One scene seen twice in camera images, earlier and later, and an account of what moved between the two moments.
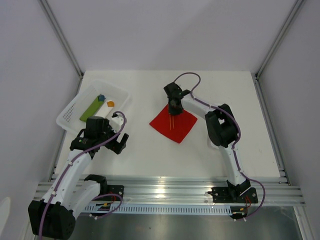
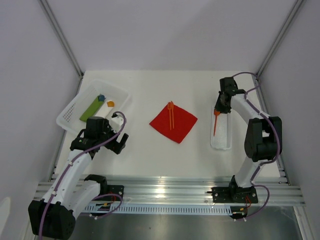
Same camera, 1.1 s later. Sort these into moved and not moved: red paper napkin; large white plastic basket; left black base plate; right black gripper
Moved: right black gripper
Not moved: large white plastic basket; red paper napkin; left black base plate
